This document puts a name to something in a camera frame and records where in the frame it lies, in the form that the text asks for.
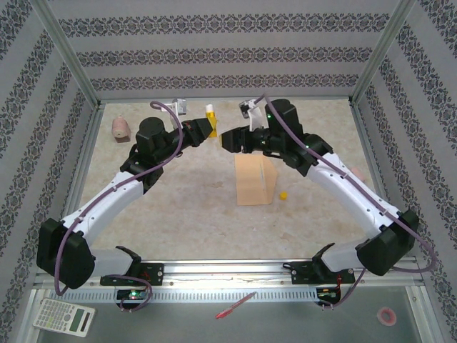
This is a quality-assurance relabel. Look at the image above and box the yellow glue stick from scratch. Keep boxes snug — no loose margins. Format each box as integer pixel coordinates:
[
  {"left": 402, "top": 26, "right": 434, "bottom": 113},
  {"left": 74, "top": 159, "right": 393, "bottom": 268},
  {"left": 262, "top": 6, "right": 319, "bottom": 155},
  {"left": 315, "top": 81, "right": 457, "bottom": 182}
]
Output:
[{"left": 205, "top": 104, "right": 219, "bottom": 139}]

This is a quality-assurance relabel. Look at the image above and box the pink small bottle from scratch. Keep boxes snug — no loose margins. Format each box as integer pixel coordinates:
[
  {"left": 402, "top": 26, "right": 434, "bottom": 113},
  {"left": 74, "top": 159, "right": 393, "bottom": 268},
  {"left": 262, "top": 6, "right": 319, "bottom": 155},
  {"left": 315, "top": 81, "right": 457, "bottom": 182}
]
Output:
[{"left": 111, "top": 114, "right": 131, "bottom": 144}]

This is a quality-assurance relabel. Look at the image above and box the aluminium left side bar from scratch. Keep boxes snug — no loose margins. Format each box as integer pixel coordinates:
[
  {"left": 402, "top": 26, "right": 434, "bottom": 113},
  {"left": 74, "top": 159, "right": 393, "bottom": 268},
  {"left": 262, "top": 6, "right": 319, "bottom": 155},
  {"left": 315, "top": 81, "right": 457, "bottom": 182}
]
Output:
[{"left": 59, "top": 103, "right": 104, "bottom": 229}]

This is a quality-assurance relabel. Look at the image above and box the aluminium bar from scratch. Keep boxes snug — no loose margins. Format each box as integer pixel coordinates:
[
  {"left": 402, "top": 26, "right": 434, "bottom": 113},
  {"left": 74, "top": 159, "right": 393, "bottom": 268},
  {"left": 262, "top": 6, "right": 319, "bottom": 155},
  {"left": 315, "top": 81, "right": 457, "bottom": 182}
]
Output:
[
  {"left": 59, "top": 103, "right": 104, "bottom": 229},
  {"left": 349, "top": 103, "right": 397, "bottom": 215}
]

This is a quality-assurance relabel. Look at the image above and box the aluminium right side bar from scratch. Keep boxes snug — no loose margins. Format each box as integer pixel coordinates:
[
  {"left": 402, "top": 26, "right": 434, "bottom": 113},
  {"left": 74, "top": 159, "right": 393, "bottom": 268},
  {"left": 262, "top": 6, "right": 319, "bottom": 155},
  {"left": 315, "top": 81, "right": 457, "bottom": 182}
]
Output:
[{"left": 349, "top": 103, "right": 397, "bottom": 215}]

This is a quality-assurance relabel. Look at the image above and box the left controller board green light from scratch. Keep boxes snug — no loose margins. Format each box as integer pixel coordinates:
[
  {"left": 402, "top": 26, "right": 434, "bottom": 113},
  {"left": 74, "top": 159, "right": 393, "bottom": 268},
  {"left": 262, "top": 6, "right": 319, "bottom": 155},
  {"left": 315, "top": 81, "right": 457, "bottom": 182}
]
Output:
[{"left": 116, "top": 289, "right": 148, "bottom": 302}]

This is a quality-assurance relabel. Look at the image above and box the red pen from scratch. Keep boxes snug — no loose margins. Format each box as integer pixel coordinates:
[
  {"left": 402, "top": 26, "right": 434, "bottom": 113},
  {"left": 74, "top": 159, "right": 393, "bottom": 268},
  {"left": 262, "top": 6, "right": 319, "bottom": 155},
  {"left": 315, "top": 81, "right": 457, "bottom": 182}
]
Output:
[{"left": 215, "top": 292, "right": 258, "bottom": 319}]

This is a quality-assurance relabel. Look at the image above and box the white scientific calculator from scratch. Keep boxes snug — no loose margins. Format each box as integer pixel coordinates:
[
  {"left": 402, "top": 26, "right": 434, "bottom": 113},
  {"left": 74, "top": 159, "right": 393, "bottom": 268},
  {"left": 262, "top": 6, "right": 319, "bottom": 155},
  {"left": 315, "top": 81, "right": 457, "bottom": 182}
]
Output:
[{"left": 32, "top": 298, "right": 96, "bottom": 339}]

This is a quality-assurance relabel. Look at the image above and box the pink tape roll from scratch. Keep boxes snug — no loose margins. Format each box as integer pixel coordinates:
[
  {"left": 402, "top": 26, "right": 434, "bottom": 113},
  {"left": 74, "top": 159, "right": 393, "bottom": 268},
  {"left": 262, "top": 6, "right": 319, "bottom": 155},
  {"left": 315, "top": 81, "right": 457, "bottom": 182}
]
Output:
[{"left": 377, "top": 307, "right": 398, "bottom": 327}]

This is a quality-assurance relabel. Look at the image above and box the white right camera bracket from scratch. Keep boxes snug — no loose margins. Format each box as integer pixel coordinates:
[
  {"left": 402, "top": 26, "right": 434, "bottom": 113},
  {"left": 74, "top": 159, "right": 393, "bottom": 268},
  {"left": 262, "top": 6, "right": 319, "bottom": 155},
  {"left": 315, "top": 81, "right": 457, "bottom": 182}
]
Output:
[{"left": 248, "top": 105, "right": 267, "bottom": 132}]

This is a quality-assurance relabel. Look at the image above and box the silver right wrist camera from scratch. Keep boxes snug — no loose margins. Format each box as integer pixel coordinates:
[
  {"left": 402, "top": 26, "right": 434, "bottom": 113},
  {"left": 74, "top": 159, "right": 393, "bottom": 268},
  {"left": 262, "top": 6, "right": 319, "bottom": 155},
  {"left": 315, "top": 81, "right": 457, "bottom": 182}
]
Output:
[{"left": 238, "top": 100, "right": 255, "bottom": 121}]

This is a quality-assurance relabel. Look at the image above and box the aluminium left frame post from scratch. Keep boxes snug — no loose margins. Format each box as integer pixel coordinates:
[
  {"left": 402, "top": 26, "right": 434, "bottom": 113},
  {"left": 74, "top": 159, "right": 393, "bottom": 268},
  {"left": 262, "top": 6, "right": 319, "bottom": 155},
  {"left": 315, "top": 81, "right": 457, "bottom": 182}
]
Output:
[{"left": 30, "top": 0, "right": 104, "bottom": 108}]

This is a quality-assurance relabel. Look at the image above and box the aluminium frame post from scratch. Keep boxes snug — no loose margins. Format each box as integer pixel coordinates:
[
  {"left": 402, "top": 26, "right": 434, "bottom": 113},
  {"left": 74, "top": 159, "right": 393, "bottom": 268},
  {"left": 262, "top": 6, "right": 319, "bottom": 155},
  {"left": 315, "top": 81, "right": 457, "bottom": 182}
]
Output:
[
  {"left": 349, "top": 0, "right": 417, "bottom": 104},
  {"left": 30, "top": 0, "right": 104, "bottom": 108}
]

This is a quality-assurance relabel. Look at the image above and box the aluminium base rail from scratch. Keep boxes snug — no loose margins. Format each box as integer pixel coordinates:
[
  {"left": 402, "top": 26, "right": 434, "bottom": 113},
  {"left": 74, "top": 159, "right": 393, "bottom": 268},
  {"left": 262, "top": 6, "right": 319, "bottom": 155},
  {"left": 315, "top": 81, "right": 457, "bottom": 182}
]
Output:
[{"left": 35, "top": 259, "right": 424, "bottom": 287}]

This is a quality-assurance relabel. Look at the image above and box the aluminium right frame post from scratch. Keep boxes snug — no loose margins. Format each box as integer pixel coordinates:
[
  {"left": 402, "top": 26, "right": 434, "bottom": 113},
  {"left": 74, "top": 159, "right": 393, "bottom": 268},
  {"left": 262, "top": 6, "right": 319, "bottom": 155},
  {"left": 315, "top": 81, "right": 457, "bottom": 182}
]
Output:
[{"left": 349, "top": 0, "right": 417, "bottom": 104}]

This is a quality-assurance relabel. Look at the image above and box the perforated grey cable duct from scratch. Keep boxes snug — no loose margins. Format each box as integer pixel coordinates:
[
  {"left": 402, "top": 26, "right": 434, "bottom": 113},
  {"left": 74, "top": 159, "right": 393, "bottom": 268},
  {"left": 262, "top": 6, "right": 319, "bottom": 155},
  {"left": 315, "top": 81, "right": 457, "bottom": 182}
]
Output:
[{"left": 48, "top": 288, "right": 321, "bottom": 305}]

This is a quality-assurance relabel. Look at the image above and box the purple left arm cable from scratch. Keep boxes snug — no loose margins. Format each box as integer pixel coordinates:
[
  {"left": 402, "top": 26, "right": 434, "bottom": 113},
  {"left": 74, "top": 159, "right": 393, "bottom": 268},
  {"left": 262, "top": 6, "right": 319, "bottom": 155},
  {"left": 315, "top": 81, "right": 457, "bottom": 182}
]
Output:
[{"left": 54, "top": 101, "right": 185, "bottom": 314}]

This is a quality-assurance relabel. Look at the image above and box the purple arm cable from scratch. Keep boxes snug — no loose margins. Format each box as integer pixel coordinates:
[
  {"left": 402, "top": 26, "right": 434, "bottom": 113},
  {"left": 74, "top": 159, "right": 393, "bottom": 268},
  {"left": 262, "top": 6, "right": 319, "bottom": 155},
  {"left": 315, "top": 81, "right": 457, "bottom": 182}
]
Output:
[
  {"left": 54, "top": 101, "right": 185, "bottom": 314},
  {"left": 255, "top": 94, "right": 437, "bottom": 311}
]

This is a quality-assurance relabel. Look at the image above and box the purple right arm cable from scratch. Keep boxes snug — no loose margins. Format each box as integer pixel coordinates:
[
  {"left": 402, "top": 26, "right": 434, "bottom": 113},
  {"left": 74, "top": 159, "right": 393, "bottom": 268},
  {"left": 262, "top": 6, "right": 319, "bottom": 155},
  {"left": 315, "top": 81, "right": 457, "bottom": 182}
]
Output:
[{"left": 255, "top": 94, "right": 437, "bottom": 311}]

